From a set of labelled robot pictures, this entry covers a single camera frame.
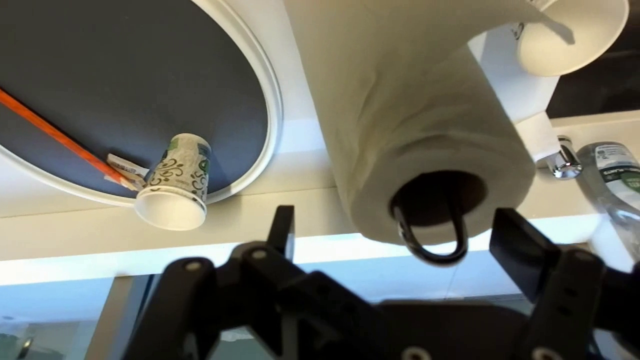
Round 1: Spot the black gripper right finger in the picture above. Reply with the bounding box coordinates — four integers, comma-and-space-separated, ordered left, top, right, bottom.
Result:
487, 206, 640, 360

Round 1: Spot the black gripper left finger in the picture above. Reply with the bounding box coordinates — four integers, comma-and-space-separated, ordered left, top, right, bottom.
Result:
121, 204, 402, 360

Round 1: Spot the white paper towel roll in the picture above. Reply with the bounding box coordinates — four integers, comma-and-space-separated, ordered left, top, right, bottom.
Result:
281, 0, 575, 249

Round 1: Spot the clear dish soap bottle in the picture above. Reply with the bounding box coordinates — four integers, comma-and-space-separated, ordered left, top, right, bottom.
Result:
575, 141, 640, 266

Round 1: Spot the small chrome knob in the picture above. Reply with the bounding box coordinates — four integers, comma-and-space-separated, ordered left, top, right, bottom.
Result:
537, 136, 583, 183

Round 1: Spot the green patterned paper cup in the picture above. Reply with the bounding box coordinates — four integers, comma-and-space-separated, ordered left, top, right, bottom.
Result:
134, 130, 213, 234
516, 0, 631, 79

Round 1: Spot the stainless steel sink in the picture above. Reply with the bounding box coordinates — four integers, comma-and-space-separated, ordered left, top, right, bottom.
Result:
545, 0, 640, 121

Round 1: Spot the orange stick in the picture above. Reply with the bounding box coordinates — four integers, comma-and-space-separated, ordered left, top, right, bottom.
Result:
0, 86, 150, 192

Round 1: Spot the round white-rimmed dark tray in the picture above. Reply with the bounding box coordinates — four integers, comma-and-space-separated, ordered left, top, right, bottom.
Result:
0, 0, 286, 206

